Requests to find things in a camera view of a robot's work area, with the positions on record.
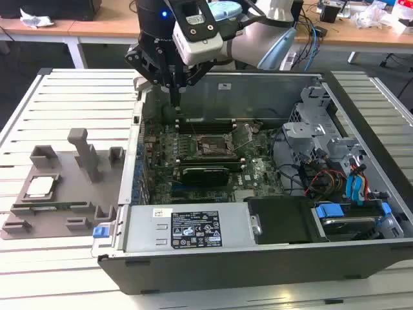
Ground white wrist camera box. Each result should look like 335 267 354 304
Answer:
172 0 225 66

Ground CPU socket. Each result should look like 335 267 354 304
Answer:
196 132 236 158

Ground open black PC case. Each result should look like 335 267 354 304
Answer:
91 68 413 295

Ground small black box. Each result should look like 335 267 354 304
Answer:
319 3 342 24

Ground blue cable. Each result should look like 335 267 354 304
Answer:
303 17 320 72

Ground silver power supply with label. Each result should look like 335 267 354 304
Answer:
123 202 259 253

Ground large black equipment case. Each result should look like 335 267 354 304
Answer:
0 0 103 22

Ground grey parts rack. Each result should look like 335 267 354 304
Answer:
0 127 127 242

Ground green motherboard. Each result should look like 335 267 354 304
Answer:
139 118 285 205

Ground white power strip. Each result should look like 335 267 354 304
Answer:
279 52 297 71

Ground coloured power wire bundle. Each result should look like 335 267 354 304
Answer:
305 169 348 198

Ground crumpled white paper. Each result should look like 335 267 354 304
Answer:
19 8 55 30

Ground blue flat wire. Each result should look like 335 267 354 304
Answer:
345 163 368 208

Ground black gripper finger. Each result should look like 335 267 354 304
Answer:
176 61 216 109
125 46 177 107

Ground wooden desk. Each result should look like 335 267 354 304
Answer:
0 16 71 43
68 0 413 69

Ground silver metal drive cage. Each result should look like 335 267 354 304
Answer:
281 84 368 172

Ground black plastic shroud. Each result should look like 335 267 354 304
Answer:
244 196 319 245

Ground hard disk in blue carrier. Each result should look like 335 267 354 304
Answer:
311 201 380 242

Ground red white cardboard box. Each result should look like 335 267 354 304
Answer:
396 0 413 34

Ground clear plastic bags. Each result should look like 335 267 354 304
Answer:
350 2 403 30

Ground pale blue teach pendant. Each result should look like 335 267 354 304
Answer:
257 26 297 70

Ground silver CPU green edge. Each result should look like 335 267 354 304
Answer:
25 176 58 198

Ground black graphics card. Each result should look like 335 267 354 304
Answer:
176 164 232 187

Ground black RAM slot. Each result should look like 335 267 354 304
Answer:
176 154 242 163
176 118 236 125
176 161 245 171
176 125 236 134

